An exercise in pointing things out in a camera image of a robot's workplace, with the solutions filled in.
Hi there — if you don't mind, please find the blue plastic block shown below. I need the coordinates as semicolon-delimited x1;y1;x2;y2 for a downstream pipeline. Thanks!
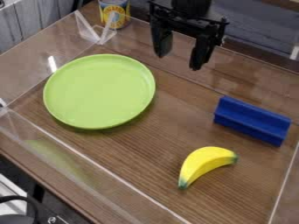
214;96;291;147

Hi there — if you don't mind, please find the yellow toy banana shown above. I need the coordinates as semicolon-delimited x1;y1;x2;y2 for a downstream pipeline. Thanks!
178;146;239;190

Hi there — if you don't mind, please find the black cable lower left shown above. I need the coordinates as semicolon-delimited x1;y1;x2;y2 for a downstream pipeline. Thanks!
0;195;43;224

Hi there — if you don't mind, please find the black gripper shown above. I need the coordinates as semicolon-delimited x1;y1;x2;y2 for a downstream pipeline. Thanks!
148;0;230;71

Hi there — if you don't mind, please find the green round plate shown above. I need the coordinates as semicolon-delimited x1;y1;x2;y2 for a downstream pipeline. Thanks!
43;53;156;130

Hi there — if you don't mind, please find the clear acrylic corner bracket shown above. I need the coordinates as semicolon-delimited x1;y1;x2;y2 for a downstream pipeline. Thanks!
75;10;118;46

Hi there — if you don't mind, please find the clear acrylic enclosure wall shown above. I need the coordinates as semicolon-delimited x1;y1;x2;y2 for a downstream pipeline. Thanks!
0;107;191;224

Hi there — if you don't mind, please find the yellow blue tin can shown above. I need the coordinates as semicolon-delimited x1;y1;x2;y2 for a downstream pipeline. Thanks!
98;0;131;29

